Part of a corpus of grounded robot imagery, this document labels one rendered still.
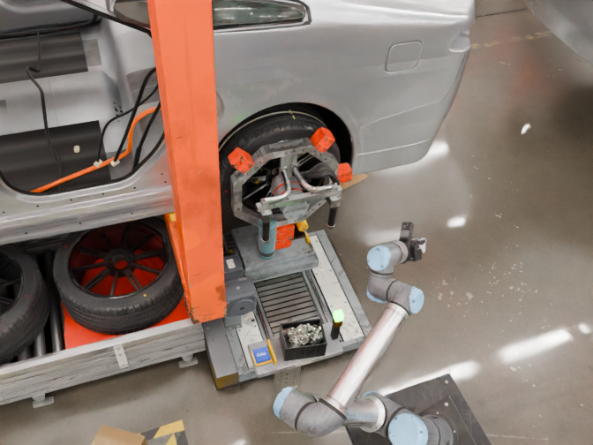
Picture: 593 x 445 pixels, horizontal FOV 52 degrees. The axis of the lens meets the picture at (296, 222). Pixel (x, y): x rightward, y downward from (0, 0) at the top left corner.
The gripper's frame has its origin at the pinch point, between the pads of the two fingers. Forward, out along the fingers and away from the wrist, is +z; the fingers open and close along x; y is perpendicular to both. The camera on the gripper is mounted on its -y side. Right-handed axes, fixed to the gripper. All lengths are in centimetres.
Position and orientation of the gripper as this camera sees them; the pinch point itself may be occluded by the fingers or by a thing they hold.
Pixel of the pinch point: (423, 238)
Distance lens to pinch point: 262.1
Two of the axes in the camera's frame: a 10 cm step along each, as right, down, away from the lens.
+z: 6.5, -1.3, 7.5
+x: 7.5, -0.1, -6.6
